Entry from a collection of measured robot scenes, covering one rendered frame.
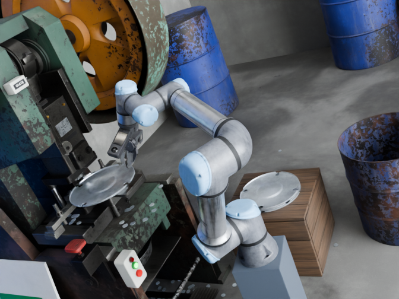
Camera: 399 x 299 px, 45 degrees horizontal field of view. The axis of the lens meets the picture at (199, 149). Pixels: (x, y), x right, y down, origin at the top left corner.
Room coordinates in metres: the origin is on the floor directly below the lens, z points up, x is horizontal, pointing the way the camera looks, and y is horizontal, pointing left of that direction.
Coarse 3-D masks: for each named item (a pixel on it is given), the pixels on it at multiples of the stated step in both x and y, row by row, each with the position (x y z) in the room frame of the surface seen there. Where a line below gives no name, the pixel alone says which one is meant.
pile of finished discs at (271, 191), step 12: (252, 180) 2.07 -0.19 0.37; (264, 180) 2.03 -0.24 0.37; (276, 180) 1.99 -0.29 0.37; (288, 180) 1.95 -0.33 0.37; (240, 192) 2.00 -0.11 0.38; (252, 192) 1.97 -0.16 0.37; (264, 192) 1.93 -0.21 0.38; (276, 192) 1.89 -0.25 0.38; (288, 192) 1.86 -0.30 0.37; (264, 204) 1.84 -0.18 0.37; (276, 204) 1.81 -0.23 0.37; (288, 204) 1.80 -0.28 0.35
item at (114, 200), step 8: (136, 176) 1.77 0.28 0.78; (128, 184) 1.73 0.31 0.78; (136, 184) 1.72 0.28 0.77; (120, 192) 1.69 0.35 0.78; (128, 192) 1.67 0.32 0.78; (112, 200) 1.75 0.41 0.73; (120, 200) 1.78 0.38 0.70; (128, 200) 1.81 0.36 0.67; (112, 208) 1.75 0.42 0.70; (120, 208) 1.76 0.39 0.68
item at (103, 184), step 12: (108, 168) 1.95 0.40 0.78; (120, 168) 1.90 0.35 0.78; (132, 168) 1.85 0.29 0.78; (84, 180) 1.92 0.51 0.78; (96, 180) 1.86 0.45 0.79; (108, 180) 1.82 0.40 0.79; (120, 180) 1.79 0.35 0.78; (72, 192) 1.86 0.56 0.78; (84, 192) 1.81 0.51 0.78; (96, 192) 1.76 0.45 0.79; (108, 192) 1.73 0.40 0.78; (72, 204) 1.74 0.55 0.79
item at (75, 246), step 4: (72, 240) 1.52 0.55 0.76; (76, 240) 1.51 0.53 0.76; (80, 240) 1.50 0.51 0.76; (84, 240) 1.49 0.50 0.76; (68, 244) 1.50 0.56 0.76; (72, 244) 1.49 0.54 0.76; (76, 244) 1.48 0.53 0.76; (80, 244) 1.47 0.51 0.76; (84, 244) 1.48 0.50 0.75; (68, 248) 1.48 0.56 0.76; (72, 248) 1.47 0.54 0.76; (76, 248) 1.46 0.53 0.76; (80, 248) 1.46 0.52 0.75; (68, 252) 1.47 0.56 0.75; (72, 252) 1.46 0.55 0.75; (76, 252) 1.45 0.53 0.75; (80, 252) 1.48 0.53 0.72
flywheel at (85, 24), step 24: (24, 0) 2.29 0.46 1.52; (48, 0) 2.22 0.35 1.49; (72, 0) 2.14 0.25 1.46; (96, 0) 2.07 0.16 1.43; (120, 0) 1.96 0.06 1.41; (72, 24) 2.13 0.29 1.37; (96, 24) 2.10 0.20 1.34; (120, 24) 2.03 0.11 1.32; (96, 48) 2.14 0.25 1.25; (120, 48) 2.06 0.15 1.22; (144, 48) 1.97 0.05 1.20; (96, 72) 2.17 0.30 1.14; (120, 72) 2.10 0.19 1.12; (144, 72) 2.02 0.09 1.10
